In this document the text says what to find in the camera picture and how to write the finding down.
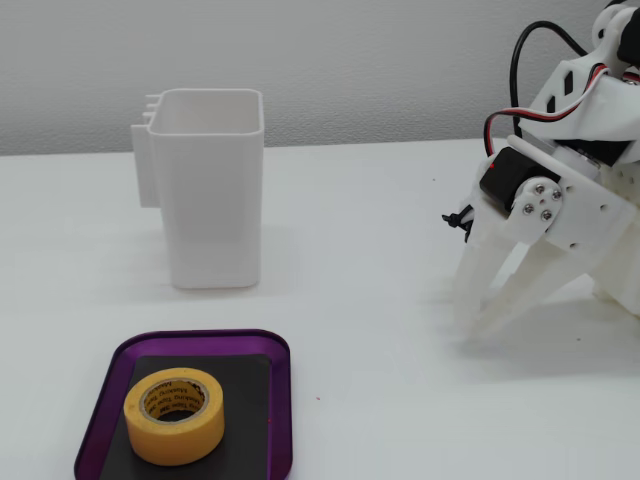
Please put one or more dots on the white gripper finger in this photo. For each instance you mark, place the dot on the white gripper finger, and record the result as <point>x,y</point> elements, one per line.
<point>550,270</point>
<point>485,255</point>

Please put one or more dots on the yellow masking tape roll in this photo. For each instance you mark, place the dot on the yellow masking tape roll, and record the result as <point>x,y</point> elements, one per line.
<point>170,445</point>

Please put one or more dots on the white plastic open-top box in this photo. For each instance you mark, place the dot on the white plastic open-top box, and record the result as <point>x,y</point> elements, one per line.
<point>210,210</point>

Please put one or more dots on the black zip tie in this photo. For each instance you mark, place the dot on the black zip tie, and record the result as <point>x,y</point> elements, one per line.
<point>452,220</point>

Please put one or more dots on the black tray pad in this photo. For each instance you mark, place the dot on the black tray pad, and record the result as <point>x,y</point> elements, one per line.
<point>250,400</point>

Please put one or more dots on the purple metal parts tray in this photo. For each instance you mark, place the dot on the purple metal parts tray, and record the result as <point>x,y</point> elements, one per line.
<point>102,415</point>

